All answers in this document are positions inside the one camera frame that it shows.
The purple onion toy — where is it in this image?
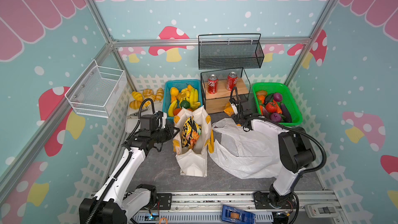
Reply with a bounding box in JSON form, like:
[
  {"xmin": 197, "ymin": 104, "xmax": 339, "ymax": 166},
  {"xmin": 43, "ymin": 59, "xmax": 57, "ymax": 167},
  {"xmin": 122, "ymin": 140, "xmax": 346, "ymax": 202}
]
[{"xmin": 273, "ymin": 92, "xmax": 283, "ymax": 102}]

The black yellow snack bag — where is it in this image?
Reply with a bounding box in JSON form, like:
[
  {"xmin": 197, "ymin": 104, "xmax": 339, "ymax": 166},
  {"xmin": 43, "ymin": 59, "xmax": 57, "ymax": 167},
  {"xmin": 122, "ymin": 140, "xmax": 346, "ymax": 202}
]
[{"xmin": 181, "ymin": 116, "xmax": 202, "ymax": 149}]

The dark eggplant toy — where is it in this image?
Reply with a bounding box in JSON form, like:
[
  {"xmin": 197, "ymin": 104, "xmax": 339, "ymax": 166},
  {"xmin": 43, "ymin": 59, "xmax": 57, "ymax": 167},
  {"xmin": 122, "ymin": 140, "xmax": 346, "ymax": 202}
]
[{"xmin": 280, "ymin": 103, "xmax": 292, "ymax": 123}]

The teal plastic fruit basket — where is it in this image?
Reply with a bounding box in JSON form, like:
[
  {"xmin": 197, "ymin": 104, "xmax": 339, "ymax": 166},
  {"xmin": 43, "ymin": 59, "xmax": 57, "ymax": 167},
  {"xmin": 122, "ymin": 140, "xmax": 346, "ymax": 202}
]
[{"xmin": 163, "ymin": 79, "xmax": 203, "ymax": 120}]

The left red soda can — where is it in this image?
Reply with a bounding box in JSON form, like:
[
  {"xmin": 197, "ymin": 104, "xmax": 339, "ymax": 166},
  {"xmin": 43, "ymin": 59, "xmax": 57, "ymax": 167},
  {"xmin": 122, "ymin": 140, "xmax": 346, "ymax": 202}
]
[{"xmin": 207, "ymin": 74, "xmax": 218, "ymax": 94}]

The white wire wall basket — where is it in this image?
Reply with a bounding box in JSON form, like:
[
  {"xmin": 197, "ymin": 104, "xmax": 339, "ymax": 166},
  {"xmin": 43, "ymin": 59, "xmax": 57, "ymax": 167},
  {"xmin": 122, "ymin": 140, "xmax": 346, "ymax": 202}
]
[{"xmin": 65, "ymin": 60, "xmax": 127, "ymax": 118}]

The black wire wall basket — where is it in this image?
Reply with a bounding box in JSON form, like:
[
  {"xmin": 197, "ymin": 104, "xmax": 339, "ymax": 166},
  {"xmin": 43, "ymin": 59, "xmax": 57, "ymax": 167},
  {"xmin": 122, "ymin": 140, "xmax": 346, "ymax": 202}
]
[{"xmin": 198, "ymin": 33, "xmax": 264, "ymax": 70}]

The orange yellow snack bag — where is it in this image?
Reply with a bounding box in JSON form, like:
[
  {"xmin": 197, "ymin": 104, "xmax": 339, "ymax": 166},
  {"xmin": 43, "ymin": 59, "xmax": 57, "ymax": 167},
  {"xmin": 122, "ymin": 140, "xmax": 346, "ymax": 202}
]
[{"xmin": 224, "ymin": 103, "xmax": 235, "ymax": 117}]

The right red soda can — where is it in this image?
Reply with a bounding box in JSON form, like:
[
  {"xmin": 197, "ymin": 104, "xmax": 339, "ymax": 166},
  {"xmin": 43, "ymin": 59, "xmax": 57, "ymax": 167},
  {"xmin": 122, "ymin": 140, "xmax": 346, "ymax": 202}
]
[{"xmin": 226, "ymin": 72, "xmax": 238, "ymax": 91}]

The yellow banana toy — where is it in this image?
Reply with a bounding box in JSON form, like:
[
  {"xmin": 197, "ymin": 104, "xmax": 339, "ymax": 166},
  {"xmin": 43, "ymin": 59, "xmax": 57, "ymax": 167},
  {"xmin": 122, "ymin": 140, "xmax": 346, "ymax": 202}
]
[{"xmin": 167, "ymin": 100, "xmax": 178, "ymax": 117}]

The white plastic grocery bag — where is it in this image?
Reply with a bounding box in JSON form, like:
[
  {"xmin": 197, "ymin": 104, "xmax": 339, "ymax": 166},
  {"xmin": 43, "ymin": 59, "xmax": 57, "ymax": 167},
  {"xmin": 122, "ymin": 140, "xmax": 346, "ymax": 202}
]
[{"xmin": 210, "ymin": 118, "xmax": 283, "ymax": 179}]

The grey switch box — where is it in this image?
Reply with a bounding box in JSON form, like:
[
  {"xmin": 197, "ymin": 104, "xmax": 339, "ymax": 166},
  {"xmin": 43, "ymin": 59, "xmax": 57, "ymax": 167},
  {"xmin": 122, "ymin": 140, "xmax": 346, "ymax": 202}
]
[{"xmin": 305, "ymin": 204, "xmax": 339, "ymax": 219}]

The red strawberry toy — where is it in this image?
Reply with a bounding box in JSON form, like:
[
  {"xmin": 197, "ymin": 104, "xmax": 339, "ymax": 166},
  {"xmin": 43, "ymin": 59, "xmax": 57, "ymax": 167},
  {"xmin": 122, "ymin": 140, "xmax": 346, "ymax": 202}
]
[{"xmin": 265, "ymin": 102, "xmax": 278, "ymax": 113}]

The black wire wooden shelf rack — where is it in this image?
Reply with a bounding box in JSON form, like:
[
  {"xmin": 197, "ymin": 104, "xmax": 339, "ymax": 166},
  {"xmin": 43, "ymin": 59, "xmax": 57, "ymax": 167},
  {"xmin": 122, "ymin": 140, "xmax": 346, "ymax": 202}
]
[{"xmin": 201, "ymin": 67, "xmax": 251, "ymax": 114}]

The blue device on rail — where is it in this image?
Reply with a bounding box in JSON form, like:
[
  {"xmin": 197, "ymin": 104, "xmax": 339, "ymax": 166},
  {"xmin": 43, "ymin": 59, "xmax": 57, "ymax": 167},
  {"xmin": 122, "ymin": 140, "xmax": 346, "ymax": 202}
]
[{"xmin": 221, "ymin": 205, "xmax": 256, "ymax": 224}]

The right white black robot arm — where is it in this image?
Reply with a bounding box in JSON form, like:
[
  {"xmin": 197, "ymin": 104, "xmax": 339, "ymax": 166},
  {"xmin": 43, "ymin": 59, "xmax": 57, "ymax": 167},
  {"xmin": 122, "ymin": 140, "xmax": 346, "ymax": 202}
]
[{"xmin": 230, "ymin": 87, "xmax": 326, "ymax": 209}]

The cream canvas tote bag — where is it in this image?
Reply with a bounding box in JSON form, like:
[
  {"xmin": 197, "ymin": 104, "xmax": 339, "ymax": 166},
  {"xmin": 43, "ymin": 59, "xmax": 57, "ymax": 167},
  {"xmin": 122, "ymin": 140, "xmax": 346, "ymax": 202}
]
[{"xmin": 173, "ymin": 106, "xmax": 214, "ymax": 177}]

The red soda can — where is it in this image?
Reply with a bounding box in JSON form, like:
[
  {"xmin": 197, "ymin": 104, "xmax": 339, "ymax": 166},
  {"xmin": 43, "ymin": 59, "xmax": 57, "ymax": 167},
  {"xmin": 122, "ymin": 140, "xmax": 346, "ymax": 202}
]
[
  {"xmin": 207, "ymin": 74, "xmax": 218, "ymax": 94},
  {"xmin": 226, "ymin": 72, "xmax": 238, "ymax": 91}
]

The green plastic vegetable basket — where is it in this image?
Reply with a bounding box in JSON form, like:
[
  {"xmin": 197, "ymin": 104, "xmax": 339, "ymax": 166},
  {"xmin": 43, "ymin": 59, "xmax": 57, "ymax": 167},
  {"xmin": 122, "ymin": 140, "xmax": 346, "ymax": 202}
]
[{"xmin": 252, "ymin": 83, "xmax": 303, "ymax": 127}]

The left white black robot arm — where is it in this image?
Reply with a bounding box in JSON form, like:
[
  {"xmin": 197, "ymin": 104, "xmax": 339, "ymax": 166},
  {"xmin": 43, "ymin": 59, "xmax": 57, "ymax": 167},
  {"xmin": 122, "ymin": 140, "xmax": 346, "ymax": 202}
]
[{"xmin": 79, "ymin": 105, "xmax": 180, "ymax": 224}]

